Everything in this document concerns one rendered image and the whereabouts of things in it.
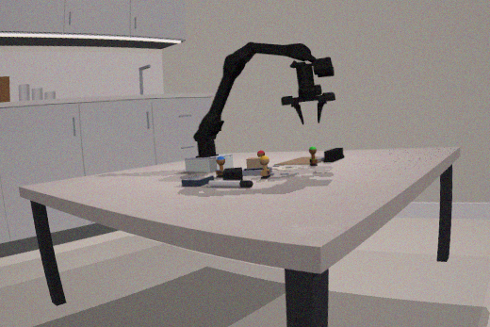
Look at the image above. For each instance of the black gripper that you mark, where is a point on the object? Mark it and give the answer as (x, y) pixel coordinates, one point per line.
(294, 102)

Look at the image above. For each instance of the white marker pen with black tip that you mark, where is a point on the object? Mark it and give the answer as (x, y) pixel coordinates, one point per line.
(231, 184)

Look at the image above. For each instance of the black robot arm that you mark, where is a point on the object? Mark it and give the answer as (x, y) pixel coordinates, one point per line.
(211, 123)

